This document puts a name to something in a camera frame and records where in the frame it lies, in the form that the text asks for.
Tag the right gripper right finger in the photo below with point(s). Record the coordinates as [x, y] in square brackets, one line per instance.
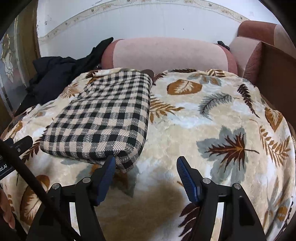
[239, 220]

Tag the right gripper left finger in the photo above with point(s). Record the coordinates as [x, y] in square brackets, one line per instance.
[68, 212]

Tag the black beige checkered garment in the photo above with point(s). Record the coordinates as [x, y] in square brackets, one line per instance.
[108, 118]

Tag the black clothing pile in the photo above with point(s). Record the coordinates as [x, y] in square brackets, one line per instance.
[54, 74]

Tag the person left hand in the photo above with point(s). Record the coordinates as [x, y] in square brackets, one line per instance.
[7, 212]

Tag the leaf pattern plush blanket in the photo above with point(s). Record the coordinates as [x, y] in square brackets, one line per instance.
[215, 119]

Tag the wooden glass cabinet door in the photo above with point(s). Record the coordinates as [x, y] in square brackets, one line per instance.
[19, 48]

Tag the large pink bolster pillow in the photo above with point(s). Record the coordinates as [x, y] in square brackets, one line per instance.
[161, 54]

